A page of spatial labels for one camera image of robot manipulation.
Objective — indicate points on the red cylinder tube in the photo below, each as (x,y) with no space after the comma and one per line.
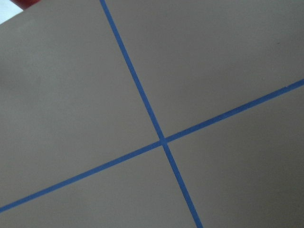
(24,4)

